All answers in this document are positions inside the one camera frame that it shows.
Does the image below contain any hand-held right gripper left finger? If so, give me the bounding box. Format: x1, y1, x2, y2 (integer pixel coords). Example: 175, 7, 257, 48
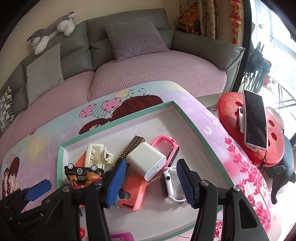
40, 159, 127, 241

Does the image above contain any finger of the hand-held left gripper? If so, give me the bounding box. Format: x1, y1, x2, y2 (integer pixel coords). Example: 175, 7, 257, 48
0, 179, 52, 209
0, 199, 45, 229

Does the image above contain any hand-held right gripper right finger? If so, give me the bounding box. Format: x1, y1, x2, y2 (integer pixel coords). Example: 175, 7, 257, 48
176, 159, 270, 241

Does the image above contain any white smartwatch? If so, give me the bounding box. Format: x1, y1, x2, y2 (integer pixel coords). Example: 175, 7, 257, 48
161, 167, 186, 202

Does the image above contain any orange toy knife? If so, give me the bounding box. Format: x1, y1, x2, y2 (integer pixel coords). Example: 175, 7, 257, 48
117, 173, 149, 211

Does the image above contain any pink toy pup figure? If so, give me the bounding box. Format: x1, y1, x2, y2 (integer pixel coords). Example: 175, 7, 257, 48
69, 173, 102, 188

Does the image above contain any cream hair clip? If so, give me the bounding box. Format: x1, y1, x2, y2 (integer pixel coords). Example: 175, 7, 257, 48
84, 144, 115, 171

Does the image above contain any black toy car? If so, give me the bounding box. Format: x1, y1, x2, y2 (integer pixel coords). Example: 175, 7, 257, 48
64, 163, 104, 180

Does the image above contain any white charger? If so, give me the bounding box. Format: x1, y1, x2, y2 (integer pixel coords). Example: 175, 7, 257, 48
126, 142, 167, 181

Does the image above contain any black gold patterned box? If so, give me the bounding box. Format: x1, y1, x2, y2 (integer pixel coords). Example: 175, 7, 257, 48
115, 136, 146, 164

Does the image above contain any pink smartwatch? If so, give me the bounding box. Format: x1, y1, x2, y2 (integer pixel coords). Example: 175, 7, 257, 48
151, 136, 179, 168

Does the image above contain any magenta tube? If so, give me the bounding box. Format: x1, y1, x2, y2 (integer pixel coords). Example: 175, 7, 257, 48
110, 233, 134, 241

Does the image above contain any teal shallow cardboard box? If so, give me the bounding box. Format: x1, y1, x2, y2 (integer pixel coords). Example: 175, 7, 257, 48
57, 100, 235, 241

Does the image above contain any printed blanket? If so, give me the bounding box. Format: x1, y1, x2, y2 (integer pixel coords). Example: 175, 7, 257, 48
0, 80, 272, 241

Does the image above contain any white phone holder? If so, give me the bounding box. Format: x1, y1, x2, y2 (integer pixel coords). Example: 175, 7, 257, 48
238, 108, 269, 152

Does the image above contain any black white patterned cushion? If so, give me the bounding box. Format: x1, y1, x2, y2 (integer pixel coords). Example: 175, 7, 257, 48
0, 86, 15, 135

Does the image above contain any red plastic stool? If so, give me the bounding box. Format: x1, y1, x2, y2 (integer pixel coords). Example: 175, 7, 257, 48
217, 91, 284, 167

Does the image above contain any smartphone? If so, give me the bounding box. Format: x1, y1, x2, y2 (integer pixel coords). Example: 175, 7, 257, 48
243, 90, 269, 150

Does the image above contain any dark grey stool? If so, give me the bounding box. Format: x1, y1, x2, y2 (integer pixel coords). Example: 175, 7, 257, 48
264, 137, 296, 204

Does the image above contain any pink sofa cover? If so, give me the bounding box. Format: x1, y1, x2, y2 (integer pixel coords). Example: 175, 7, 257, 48
0, 50, 227, 149

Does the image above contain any light grey cushion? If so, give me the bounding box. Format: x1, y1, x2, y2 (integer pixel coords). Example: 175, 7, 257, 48
26, 43, 65, 106

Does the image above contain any black metal rack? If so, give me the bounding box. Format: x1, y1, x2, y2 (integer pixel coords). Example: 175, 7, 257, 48
245, 42, 271, 93

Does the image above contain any dark grey cushion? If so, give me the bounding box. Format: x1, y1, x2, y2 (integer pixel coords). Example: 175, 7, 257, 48
103, 20, 170, 62

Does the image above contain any grey sofa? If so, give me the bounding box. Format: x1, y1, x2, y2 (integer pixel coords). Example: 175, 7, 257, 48
0, 8, 245, 112

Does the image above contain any grey white plush dog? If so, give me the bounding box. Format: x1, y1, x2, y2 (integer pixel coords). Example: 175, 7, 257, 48
26, 11, 76, 55

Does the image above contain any orange backpack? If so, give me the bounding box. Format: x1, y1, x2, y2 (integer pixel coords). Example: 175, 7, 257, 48
173, 7, 200, 35

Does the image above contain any beige patterned curtain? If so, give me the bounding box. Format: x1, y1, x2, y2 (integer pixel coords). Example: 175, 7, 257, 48
179, 0, 229, 39

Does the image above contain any red hanging decoration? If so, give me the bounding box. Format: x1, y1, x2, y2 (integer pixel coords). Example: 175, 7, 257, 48
229, 0, 242, 44

